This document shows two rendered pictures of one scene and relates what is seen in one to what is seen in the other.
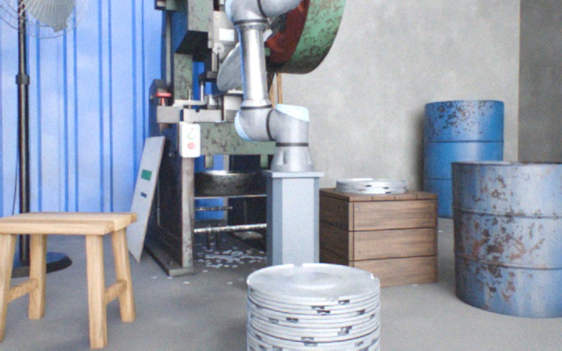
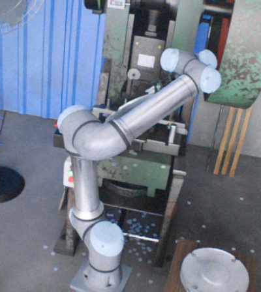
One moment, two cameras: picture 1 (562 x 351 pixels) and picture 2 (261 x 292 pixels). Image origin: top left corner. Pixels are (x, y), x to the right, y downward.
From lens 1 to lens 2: 153 cm
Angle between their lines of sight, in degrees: 40
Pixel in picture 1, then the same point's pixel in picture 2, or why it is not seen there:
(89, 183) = (83, 93)
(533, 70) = not seen: outside the picture
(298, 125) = (101, 259)
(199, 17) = (114, 45)
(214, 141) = (104, 168)
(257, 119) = (79, 227)
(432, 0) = not seen: outside the picture
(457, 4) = not seen: outside the picture
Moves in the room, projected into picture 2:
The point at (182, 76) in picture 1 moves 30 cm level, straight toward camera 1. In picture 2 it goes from (118, 72) to (92, 90)
